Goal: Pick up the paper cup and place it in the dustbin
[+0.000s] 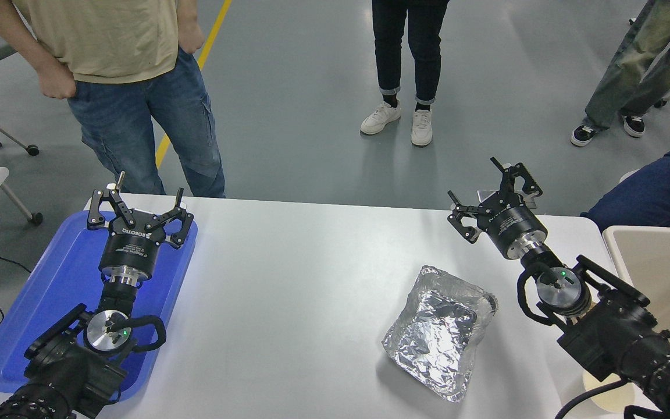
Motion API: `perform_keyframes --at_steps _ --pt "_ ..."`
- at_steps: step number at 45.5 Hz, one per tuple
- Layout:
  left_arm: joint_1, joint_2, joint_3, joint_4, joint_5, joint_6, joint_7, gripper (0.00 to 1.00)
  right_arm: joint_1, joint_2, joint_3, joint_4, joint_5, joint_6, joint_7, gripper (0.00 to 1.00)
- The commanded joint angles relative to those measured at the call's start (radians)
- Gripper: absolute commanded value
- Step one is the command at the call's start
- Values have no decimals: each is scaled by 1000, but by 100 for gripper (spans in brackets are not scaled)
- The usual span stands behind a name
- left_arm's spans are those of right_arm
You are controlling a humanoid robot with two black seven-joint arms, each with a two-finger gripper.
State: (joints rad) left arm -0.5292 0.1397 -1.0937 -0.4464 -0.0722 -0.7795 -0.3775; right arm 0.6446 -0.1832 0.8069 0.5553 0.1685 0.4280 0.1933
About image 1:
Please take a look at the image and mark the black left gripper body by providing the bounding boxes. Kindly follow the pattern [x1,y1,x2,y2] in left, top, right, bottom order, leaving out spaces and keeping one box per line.
[99,219,168,281]

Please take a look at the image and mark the person with white shoes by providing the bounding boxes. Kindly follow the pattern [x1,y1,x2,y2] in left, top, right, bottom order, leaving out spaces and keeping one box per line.
[360,0,450,147]

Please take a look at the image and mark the person's left hand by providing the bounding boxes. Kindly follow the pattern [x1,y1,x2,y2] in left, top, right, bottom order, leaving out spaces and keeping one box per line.
[178,20,205,56]

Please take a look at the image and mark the person's right hand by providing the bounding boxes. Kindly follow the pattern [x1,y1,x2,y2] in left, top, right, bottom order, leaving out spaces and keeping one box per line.
[37,63,77,100]

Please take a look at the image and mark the wheeled chair with grey seat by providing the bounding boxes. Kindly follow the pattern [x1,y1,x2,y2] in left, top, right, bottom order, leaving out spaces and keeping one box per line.
[0,32,44,226]

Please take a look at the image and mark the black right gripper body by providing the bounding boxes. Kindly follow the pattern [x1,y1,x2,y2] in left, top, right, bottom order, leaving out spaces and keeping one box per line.
[478,193,548,261]

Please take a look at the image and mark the seated person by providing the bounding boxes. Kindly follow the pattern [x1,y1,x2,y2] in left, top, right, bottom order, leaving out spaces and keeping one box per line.
[581,115,670,232]

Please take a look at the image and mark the crumpled foil tray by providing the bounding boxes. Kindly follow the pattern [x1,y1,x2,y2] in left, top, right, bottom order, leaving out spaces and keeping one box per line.
[382,265,498,403]

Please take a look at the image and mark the large pale bin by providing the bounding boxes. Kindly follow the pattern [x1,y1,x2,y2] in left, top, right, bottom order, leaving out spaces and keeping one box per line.
[603,225,670,358]

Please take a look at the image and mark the white paper cup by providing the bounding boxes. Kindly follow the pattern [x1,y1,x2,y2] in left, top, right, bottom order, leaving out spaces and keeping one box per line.
[563,370,637,418]

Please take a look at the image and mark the standing person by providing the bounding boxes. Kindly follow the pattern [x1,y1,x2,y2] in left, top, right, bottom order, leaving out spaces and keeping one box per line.
[0,0,226,198]

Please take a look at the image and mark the blue plastic tray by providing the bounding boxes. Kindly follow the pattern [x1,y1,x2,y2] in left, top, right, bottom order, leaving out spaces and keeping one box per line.
[0,209,199,402]

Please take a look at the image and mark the person with black-white shoes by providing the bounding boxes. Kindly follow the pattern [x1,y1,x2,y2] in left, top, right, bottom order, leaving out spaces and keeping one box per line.
[571,0,670,147]

